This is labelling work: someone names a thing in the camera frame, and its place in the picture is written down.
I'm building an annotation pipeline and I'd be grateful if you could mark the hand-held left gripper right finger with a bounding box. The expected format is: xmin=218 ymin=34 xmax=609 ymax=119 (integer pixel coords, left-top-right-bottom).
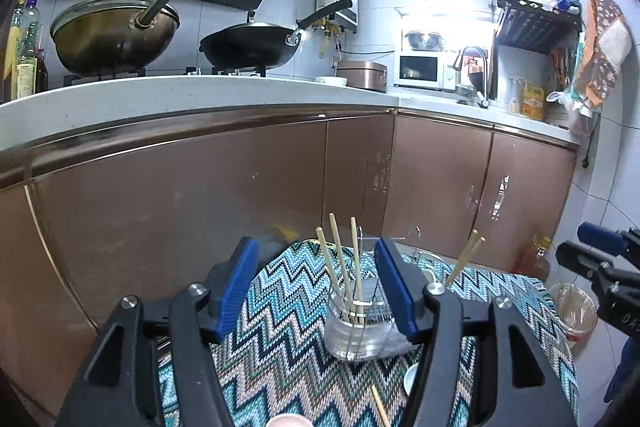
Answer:
xmin=374 ymin=237 xmax=581 ymax=427

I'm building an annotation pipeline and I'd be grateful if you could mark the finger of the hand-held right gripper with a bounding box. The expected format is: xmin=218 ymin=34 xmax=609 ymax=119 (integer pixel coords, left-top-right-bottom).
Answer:
xmin=555 ymin=241 xmax=619 ymax=291
xmin=576 ymin=221 xmax=640 ymax=266

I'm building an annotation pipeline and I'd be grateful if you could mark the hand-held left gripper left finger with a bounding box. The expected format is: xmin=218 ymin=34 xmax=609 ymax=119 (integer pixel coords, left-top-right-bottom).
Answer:
xmin=57 ymin=236 xmax=260 ymax=427

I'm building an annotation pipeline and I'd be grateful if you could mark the wire utensil holder clear base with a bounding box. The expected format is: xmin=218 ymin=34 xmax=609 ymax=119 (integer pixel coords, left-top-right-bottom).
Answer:
xmin=323 ymin=226 xmax=452 ymax=361

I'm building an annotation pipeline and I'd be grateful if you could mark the white ceramic spoon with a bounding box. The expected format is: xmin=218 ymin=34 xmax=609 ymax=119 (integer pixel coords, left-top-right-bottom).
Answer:
xmin=402 ymin=362 xmax=420 ymax=397

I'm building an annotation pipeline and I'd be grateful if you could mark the pale pink plastic spoon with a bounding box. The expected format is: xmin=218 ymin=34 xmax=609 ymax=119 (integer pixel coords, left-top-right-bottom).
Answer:
xmin=265 ymin=412 xmax=312 ymax=427

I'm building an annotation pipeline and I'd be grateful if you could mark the person's right forearm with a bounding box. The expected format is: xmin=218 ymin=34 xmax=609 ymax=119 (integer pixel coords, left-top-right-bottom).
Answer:
xmin=606 ymin=336 xmax=640 ymax=404

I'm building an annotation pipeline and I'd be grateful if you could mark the large cooking oil bottle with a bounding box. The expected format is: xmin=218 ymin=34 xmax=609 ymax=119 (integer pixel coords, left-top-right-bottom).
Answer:
xmin=517 ymin=234 xmax=552 ymax=281

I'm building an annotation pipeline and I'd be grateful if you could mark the lined trash bin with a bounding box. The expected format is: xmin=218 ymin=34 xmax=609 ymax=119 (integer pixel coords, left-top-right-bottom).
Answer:
xmin=547 ymin=281 xmax=599 ymax=344

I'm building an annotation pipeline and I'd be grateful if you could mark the zigzag patterned cloth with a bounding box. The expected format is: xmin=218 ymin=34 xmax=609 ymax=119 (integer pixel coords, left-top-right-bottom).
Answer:
xmin=157 ymin=239 xmax=581 ymax=427

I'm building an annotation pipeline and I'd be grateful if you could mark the brown kitchen base cabinet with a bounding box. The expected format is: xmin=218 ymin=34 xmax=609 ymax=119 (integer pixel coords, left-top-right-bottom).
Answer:
xmin=0 ymin=104 xmax=582 ymax=419

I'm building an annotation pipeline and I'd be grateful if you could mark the white plastic bag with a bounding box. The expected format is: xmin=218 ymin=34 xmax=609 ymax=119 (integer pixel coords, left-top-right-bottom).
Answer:
xmin=545 ymin=89 xmax=601 ymax=138

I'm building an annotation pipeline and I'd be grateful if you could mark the yellow detergent bottle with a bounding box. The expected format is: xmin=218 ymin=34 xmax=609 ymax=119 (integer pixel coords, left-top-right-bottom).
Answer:
xmin=520 ymin=79 xmax=547 ymax=122

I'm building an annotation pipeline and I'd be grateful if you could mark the clear spray bottle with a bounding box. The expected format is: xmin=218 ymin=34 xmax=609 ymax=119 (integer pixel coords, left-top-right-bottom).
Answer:
xmin=507 ymin=74 xmax=524 ymax=116

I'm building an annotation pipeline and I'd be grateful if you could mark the hanging patterned cloth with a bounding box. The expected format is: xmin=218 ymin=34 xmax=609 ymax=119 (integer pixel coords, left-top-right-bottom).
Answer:
xmin=569 ymin=0 xmax=634 ymax=106

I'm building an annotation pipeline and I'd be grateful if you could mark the black metal dish rack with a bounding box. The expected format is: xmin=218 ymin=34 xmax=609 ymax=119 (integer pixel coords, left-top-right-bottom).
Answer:
xmin=484 ymin=0 xmax=585 ymax=104

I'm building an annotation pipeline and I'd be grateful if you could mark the brown rice cooker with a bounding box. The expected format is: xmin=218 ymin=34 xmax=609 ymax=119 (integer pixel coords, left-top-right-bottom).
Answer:
xmin=335 ymin=60 xmax=389 ymax=93

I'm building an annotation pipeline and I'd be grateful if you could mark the metal kitchen faucet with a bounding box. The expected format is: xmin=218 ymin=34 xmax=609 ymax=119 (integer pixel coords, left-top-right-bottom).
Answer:
xmin=449 ymin=45 xmax=490 ymax=109

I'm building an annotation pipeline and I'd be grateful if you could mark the white microwave oven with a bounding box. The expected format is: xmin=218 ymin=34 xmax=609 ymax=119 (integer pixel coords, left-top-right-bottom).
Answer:
xmin=393 ymin=50 xmax=459 ymax=92

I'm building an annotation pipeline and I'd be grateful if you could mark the black wok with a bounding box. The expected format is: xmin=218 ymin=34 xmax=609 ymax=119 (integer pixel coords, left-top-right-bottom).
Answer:
xmin=198 ymin=0 xmax=354 ymax=71

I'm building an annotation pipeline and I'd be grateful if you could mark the black gas stove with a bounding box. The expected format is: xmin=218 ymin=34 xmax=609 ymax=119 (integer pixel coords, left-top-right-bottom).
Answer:
xmin=62 ymin=64 xmax=269 ymax=88

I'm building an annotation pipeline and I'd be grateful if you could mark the steel pot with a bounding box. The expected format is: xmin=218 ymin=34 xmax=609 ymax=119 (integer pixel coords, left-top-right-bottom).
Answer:
xmin=403 ymin=29 xmax=446 ymax=53

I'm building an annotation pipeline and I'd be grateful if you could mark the dark sauce bottle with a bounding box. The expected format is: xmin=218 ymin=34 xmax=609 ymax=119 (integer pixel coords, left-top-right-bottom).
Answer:
xmin=34 ymin=49 xmax=50 ymax=94

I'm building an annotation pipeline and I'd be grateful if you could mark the oil bottle yellow label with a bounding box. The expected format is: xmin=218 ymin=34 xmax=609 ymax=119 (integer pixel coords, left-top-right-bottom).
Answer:
xmin=16 ymin=0 xmax=42 ymax=101

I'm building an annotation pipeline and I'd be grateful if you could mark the glass wok lid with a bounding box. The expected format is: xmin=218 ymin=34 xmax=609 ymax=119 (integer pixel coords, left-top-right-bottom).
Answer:
xmin=49 ymin=0 xmax=181 ymax=41

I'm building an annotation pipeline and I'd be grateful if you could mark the yellow liquid bottle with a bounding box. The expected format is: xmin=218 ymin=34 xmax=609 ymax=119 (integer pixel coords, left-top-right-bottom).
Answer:
xmin=3 ymin=0 xmax=24 ymax=81

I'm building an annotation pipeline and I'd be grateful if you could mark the black power cable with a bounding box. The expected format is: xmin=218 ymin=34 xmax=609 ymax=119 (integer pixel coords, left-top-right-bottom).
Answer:
xmin=579 ymin=116 xmax=601 ymax=171

